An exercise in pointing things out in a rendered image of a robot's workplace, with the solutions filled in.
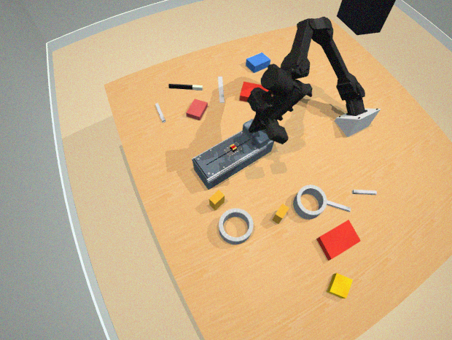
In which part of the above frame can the red rectangular block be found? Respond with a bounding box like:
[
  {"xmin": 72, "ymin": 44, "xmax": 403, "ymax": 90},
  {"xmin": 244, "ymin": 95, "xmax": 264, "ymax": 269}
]
[
  {"xmin": 186, "ymin": 98, "xmax": 208, "ymax": 120},
  {"xmin": 239, "ymin": 82, "xmax": 268, "ymax": 102},
  {"xmin": 316, "ymin": 220, "xmax": 361, "ymax": 260}
]

